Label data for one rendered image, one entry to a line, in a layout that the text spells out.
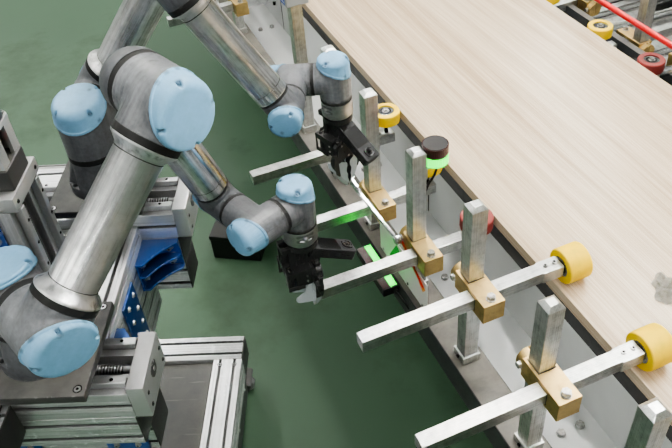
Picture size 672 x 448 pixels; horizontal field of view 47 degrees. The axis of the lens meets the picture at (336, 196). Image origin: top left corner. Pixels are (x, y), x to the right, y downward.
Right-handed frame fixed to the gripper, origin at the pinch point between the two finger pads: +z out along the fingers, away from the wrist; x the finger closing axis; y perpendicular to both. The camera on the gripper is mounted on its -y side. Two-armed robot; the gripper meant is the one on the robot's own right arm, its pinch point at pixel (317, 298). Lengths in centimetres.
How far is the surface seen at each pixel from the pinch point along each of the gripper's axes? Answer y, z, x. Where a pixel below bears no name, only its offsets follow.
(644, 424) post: -25, -32, 71
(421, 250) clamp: -26.3, -4.9, 1.2
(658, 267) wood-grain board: -68, -8, 32
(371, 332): -2.7, -13.6, 24.9
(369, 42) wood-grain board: -54, -8, -88
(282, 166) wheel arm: -9.2, -0.8, -49.1
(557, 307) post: -27, -32, 47
